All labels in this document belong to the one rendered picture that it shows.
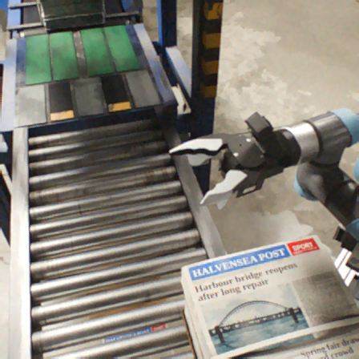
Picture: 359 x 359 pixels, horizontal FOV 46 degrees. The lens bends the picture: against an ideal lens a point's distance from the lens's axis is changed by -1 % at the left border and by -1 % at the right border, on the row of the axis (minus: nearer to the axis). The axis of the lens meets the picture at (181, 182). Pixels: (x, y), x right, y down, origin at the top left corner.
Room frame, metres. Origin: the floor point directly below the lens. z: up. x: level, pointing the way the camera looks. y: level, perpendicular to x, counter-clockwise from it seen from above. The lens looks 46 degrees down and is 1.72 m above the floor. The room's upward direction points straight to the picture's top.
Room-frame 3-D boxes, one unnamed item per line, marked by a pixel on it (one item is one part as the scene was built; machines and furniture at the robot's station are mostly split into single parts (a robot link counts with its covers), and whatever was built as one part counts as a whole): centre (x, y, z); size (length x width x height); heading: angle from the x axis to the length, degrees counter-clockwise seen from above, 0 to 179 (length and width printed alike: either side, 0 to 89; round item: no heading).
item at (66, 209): (0.83, 0.22, 0.77); 0.47 x 0.05 x 0.05; 105
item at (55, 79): (1.56, 0.41, 0.75); 0.70 x 0.65 x 0.10; 15
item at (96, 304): (0.52, 0.14, 0.77); 0.47 x 0.05 x 0.05; 105
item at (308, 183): (0.60, -0.28, 1.12); 0.11 x 0.08 x 0.11; 26
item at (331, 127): (0.62, -0.28, 1.21); 0.11 x 0.08 x 0.09; 116
